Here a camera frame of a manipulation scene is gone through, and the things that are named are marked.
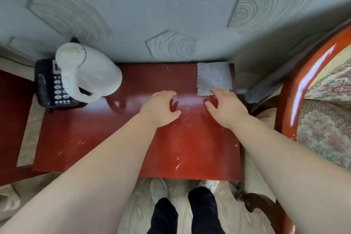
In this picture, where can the person's right forearm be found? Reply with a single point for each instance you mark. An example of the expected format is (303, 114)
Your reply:
(296, 176)

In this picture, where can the person's left hand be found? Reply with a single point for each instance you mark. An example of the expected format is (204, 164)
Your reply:
(159, 110)

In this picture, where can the black telephone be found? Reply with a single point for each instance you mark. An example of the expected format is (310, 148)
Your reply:
(46, 83)

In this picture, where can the person's white shoe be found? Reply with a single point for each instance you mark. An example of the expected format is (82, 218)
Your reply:
(158, 190)
(208, 185)

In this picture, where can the person's black trousers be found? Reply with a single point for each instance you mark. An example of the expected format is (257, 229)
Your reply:
(203, 212)

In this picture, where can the floral upholstered wooden armchair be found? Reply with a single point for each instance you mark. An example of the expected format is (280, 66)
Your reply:
(323, 132)

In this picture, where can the person's right white shoe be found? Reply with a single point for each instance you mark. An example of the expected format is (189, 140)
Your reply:
(208, 185)

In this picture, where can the white electric kettle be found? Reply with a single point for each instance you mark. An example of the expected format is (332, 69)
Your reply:
(96, 72)

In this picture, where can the red wooden table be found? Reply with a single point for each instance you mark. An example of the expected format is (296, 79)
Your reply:
(192, 146)

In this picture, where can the grey-blue cleaning cloth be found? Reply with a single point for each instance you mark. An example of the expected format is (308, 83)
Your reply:
(214, 77)

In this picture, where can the person's right hand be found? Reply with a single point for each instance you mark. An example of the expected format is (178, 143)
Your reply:
(230, 110)

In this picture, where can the large red wooden desk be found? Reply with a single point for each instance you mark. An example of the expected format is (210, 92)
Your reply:
(11, 121)

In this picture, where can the person's left white shoe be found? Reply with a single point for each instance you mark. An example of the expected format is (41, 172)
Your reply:
(158, 190)

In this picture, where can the person's left forearm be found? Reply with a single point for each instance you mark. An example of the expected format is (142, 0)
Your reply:
(90, 176)

